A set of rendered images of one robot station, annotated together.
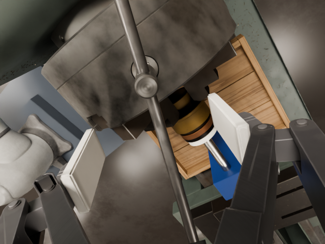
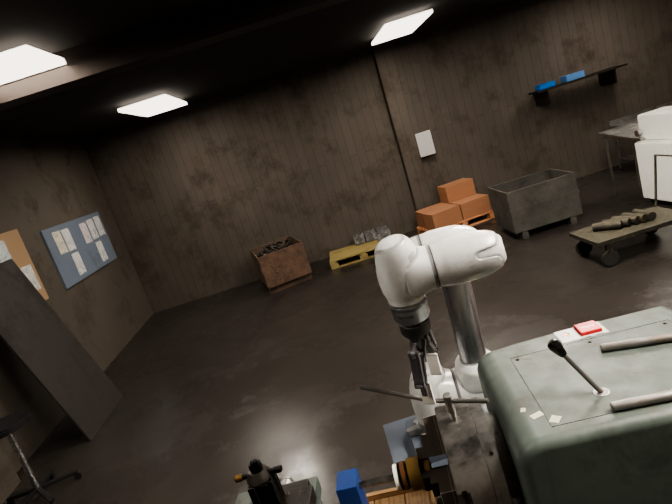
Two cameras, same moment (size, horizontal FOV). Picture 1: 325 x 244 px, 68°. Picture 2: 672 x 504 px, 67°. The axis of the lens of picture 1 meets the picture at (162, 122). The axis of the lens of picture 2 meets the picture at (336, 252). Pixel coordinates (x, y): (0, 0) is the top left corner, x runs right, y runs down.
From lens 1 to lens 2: 122 cm
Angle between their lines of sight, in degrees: 56
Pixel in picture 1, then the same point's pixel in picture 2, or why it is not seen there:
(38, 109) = not seen: hidden behind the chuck
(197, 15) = (468, 452)
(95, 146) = (436, 371)
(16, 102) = not seen: hidden behind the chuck
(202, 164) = not seen: outside the picture
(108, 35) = (474, 411)
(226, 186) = (349, 474)
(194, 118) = (413, 464)
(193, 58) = (449, 440)
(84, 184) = (431, 357)
